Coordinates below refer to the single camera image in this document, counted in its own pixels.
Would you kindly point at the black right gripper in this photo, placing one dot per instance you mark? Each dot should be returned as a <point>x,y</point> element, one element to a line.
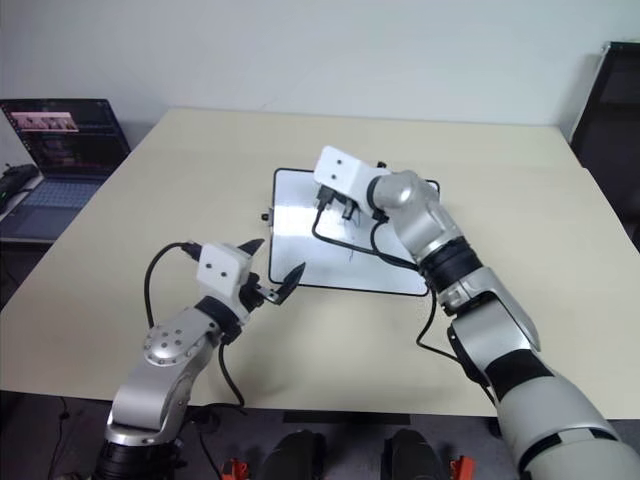
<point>345,200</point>

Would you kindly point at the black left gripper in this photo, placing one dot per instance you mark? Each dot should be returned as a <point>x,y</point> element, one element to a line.
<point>252,292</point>

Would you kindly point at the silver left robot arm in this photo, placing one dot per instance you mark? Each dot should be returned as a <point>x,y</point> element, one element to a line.
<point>155,370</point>

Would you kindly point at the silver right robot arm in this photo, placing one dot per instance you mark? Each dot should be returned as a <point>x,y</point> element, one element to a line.
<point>415,200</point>

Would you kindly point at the black-framed whiteboard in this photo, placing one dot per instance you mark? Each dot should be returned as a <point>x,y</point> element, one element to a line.
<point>300,240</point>

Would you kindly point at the black whiteboard side clip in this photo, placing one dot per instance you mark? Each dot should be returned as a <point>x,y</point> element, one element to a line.
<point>267,216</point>

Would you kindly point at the black table crossbar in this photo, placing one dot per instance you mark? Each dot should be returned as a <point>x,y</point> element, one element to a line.
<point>345,418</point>

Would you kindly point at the dark rounded shape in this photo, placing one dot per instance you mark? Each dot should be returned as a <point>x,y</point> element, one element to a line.
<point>295,455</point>
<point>412,455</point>

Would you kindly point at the orange red clamp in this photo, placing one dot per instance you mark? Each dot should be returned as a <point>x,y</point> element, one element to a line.
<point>462,467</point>
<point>236,469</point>

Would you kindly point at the open blue laptop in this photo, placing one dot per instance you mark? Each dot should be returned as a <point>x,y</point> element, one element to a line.
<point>60,165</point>

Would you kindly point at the black handheld device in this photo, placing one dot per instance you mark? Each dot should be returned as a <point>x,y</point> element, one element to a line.
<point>15,182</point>

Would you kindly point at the black equipment rack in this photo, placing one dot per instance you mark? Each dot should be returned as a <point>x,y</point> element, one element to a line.
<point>610,120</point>

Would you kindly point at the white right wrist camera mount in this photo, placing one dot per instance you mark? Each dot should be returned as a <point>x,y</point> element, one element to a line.
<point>345,172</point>

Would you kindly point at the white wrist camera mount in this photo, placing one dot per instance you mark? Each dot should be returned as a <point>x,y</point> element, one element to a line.
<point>345,172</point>
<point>220,270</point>

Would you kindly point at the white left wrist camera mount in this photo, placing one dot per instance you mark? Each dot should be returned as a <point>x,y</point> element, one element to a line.
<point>220,270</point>

